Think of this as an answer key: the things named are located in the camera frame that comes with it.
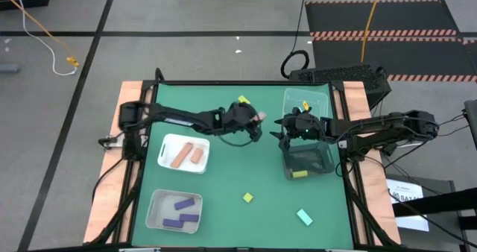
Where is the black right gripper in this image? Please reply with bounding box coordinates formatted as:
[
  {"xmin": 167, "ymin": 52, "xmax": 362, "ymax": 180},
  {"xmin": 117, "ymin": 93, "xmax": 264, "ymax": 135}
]
[{"xmin": 270, "ymin": 108, "xmax": 329, "ymax": 151}]

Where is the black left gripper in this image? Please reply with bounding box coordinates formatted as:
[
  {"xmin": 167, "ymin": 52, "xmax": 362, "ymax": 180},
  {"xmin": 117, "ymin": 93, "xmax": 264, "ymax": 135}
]
[{"xmin": 219, "ymin": 102, "xmax": 263, "ymax": 141}]

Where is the short orange block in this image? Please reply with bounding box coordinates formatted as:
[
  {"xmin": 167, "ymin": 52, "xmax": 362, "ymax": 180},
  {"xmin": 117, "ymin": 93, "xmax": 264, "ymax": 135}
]
[{"xmin": 189, "ymin": 147, "xmax": 205, "ymax": 165}]

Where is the long orange block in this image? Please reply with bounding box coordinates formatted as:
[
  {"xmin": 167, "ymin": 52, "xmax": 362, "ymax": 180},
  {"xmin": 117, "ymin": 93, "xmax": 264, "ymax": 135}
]
[{"xmin": 170, "ymin": 142, "xmax": 194, "ymax": 169}]

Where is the large mint green block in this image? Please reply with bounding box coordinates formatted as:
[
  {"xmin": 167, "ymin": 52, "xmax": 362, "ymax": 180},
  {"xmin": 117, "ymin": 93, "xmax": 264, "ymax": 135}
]
[{"xmin": 296, "ymin": 208, "xmax": 314, "ymax": 227}]

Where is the dark grey plastic bin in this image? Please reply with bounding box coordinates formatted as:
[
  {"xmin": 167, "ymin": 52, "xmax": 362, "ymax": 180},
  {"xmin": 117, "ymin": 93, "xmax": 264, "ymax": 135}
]
[{"xmin": 281, "ymin": 140, "xmax": 336, "ymax": 181}]

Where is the clear plastic bin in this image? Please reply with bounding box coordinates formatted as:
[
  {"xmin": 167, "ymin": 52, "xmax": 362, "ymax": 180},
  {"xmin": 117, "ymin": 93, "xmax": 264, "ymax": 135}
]
[{"xmin": 282, "ymin": 87, "xmax": 329, "ymax": 119}]

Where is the wooden side board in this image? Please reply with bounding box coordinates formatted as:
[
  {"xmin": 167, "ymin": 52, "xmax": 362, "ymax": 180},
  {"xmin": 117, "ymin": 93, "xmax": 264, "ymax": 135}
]
[
  {"xmin": 337, "ymin": 81, "xmax": 402, "ymax": 245},
  {"xmin": 82, "ymin": 80, "xmax": 154, "ymax": 245}
]

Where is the black perforated computer case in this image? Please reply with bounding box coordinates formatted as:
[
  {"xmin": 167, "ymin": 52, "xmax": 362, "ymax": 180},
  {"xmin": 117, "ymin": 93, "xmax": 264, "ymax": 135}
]
[{"xmin": 288, "ymin": 63, "xmax": 393, "ymax": 110}]

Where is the white plastic bin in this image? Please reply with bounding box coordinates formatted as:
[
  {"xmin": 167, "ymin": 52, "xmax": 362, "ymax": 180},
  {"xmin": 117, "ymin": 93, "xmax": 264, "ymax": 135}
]
[{"xmin": 157, "ymin": 133, "xmax": 211, "ymax": 175}]

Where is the black hazard-striped floor mat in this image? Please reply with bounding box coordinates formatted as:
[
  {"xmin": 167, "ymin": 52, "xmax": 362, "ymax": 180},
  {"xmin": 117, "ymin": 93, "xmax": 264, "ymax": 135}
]
[
  {"xmin": 311, "ymin": 37, "xmax": 477, "ymax": 84},
  {"xmin": 304, "ymin": 0, "xmax": 460, "ymax": 37}
]

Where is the light grey plastic bin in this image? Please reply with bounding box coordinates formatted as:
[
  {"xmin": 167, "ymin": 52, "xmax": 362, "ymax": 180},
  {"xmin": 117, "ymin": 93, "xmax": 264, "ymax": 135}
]
[{"xmin": 145, "ymin": 189, "xmax": 204, "ymax": 235}]

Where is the white paper sign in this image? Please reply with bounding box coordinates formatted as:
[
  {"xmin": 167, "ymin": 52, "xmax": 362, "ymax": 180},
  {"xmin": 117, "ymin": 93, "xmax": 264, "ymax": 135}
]
[{"xmin": 385, "ymin": 178, "xmax": 431, "ymax": 233}]

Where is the dark grey side table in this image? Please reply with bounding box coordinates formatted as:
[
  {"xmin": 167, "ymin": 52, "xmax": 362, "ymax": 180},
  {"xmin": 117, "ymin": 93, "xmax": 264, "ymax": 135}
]
[{"xmin": 385, "ymin": 173, "xmax": 477, "ymax": 252}]

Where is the black chair edge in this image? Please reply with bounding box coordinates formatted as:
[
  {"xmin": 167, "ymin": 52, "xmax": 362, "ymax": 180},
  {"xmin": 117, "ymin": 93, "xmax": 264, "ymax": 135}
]
[{"xmin": 463, "ymin": 99, "xmax": 477, "ymax": 151}]

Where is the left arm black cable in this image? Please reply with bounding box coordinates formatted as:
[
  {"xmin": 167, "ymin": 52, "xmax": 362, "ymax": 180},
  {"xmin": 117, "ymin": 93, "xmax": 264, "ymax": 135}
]
[{"xmin": 218, "ymin": 132, "xmax": 254, "ymax": 148}]

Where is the black table frame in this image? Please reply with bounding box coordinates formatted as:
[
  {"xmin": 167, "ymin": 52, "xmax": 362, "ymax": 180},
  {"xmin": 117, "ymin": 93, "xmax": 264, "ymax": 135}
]
[{"xmin": 83, "ymin": 78, "xmax": 403, "ymax": 252}]

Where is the black looped cable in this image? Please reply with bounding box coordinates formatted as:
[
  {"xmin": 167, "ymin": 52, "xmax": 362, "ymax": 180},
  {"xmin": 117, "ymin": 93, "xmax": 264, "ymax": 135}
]
[{"xmin": 280, "ymin": 0, "xmax": 311, "ymax": 80}]

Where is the orange floor cable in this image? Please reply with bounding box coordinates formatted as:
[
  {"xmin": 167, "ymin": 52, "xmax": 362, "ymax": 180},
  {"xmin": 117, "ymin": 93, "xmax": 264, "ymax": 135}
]
[
  {"xmin": 0, "ymin": 0, "xmax": 75, "ymax": 59},
  {"xmin": 360, "ymin": 0, "xmax": 385, "ymax": 63}
]

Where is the white floor cable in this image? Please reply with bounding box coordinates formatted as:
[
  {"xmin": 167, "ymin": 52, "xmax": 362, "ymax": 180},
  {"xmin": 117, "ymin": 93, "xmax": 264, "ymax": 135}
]
[{"xmin": 10, "ymin": 0, "xmax": 79, "ymax": 77}]

